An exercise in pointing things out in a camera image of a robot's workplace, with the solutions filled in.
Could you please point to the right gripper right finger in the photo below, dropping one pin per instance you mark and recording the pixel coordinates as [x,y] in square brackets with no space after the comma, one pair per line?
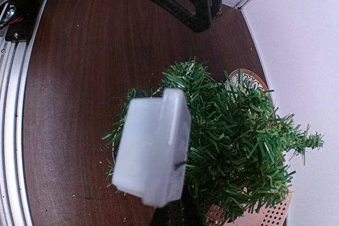
[190,215]

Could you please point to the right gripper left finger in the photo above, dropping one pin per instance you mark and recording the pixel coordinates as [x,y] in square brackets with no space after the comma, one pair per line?
[171,214]

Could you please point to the white battery box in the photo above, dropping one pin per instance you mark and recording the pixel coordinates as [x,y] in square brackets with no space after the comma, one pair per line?
[153,150]

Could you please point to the small green christmas tree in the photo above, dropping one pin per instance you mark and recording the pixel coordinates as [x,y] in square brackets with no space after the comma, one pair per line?
[237,143]

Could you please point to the pink plastic basket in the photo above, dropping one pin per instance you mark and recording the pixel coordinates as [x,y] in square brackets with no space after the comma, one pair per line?
[267,216]

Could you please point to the flower pattern plate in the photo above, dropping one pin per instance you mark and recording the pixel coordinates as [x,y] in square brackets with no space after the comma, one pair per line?
[242,81]

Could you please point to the front aluminium rail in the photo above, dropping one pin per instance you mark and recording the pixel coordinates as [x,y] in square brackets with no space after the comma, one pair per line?
[15,58]

